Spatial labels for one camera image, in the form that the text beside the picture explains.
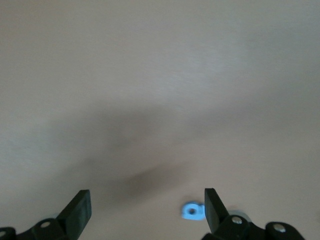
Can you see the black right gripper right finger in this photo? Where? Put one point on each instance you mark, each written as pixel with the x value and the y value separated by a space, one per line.
pixel 212 210

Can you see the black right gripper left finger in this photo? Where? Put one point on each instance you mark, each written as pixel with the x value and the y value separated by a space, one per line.
pixel 77 212

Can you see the blue foam letter a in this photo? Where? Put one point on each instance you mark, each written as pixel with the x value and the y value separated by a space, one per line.
pixel 185 215

